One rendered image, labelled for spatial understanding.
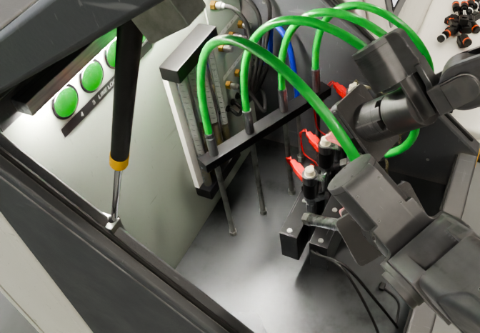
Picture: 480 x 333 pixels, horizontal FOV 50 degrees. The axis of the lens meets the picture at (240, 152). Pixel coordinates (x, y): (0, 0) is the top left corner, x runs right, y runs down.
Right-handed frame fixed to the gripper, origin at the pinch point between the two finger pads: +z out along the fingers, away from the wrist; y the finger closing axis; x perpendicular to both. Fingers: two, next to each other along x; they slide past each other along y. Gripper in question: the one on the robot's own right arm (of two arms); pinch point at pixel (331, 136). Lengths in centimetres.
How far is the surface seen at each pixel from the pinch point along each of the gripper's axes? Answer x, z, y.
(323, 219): 10.2, 0.5, -8.8
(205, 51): 8.1, 2.3, 22.3
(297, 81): 9.9, -14.2, 11.8
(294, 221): 3.1, 21.9, -13.2
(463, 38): -65, 19, -11
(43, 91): 31.2, 1.0, 29.7
